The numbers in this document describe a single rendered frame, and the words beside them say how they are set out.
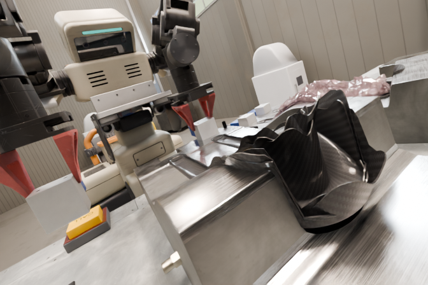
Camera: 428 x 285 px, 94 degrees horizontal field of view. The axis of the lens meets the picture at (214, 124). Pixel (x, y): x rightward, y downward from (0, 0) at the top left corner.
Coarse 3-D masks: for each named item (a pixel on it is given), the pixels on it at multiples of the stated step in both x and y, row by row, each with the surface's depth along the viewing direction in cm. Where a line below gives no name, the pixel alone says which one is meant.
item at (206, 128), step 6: (204, 120) 50; (210, 120) 49; (198, 126) 48; (204, 126) 49; (210, 126) 49; (216, 126) 50; (192, 132) 54; (198, 132) 49; (204, 132) 49; (210, 132) 50; (216, 132) 50; (198, 138) 51; (204, 138) 49
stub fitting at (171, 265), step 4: (176, 252) 22; (172, 256) 22; (176, 256) 22; (168, 260) 22; (172, 260) 22; (176, 260) 22; (180, 260) 22; (164, 264) 22; (168, 264) 22; (172, 264) 22; (176, 264) 22; (180, 264) 22; (164, 268) 21; (168, 268) 22; (172, 268) 22; (164, 272) 21
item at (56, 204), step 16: (64, 176) 29; (32, 192) 26; (48, 192) 25; (64, 192) 26; (80, 192) 27; (32, 208) 24; (48, 208) 25; (64, 208) 26; (80, 208) 27; (48, 224) 25; (64, 224) 26
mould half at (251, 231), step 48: (192, 144) 48; (384, 144) 23; (144, 192) 42; (192, 192) 16; (240, 192) 14; (384, 192) 19; (192, 240) 12; (240, 240) 14; (288, 240) 15; (336, 240) 16; (384, 240) 15
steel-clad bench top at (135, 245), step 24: (408, 144) 35; (120, 216) 46; (144, 216) 42; (96, 240) 39; (120, 240) 37; (144, 240) 34; (168, 240) 32; (24, 264) 40; (48, 264) 37; (72, 264) 35; (96, 264) 33; (120, 264) 31; (144, 264) 29
